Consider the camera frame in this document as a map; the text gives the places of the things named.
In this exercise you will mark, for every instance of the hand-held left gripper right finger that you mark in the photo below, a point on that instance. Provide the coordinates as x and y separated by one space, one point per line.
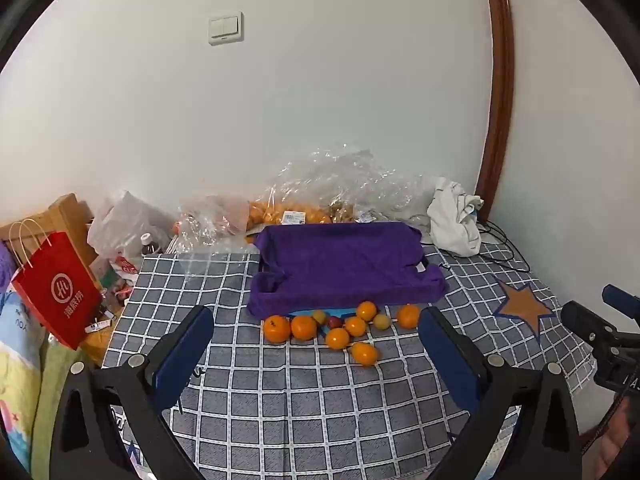
450 360

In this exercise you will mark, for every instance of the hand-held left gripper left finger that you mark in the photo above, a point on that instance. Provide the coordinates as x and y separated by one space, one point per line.
184 357

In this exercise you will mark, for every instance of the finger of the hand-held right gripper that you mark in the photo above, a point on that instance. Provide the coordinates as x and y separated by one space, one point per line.
622 300
582 317

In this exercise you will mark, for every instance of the yellow-green round fruit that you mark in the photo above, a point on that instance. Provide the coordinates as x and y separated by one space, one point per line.
382 321

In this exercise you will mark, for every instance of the oval orange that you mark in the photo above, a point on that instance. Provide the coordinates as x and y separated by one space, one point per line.
364 353

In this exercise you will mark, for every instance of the dark blue box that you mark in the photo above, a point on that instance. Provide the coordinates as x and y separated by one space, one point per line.
423 266

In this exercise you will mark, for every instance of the clear bag of brown fruits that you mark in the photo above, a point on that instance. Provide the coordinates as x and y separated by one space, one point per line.
350 180

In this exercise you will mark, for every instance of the mustard yellow cloth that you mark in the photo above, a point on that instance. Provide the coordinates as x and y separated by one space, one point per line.
100 342

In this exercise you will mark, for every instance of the red and white packet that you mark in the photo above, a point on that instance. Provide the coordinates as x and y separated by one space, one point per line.
125 266

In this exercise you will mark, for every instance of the dark bottle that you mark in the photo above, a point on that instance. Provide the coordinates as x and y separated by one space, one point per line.
148 246

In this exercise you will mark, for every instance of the small red round fruit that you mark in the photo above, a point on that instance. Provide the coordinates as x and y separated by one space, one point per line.
334 321

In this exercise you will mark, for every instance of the grey checked blanket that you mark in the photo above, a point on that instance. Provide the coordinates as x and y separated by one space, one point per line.
300 410

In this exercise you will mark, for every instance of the green cloth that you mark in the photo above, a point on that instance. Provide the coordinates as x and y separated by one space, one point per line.
50 385

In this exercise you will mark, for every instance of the small yellow round fruit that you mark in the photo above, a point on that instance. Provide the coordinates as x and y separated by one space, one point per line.
318 316

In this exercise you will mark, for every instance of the crumpled clear plastic bag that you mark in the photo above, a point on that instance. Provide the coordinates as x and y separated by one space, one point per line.
210 220

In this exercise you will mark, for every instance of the white towel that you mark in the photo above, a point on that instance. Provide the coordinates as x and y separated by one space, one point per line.
455 220

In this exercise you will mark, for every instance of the purple towel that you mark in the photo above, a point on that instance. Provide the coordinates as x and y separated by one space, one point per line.
340 265

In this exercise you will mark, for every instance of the red paper bag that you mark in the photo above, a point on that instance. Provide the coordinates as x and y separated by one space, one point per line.
55 290

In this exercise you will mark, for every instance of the white plastic bag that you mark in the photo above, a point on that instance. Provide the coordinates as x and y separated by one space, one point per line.
120 220

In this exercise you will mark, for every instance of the cartoon print blanket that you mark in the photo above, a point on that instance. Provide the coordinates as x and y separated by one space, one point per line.
20 360

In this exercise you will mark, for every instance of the clear plastic bag of oranges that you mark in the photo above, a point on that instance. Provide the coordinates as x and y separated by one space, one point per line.
270 212

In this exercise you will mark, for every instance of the cardboard box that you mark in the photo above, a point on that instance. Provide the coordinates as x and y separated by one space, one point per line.
65 215

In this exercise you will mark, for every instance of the brown wooden door frame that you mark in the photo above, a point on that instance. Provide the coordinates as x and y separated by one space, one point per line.
502 85

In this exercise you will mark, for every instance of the white wall switch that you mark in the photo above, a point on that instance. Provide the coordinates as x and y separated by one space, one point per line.
226 28

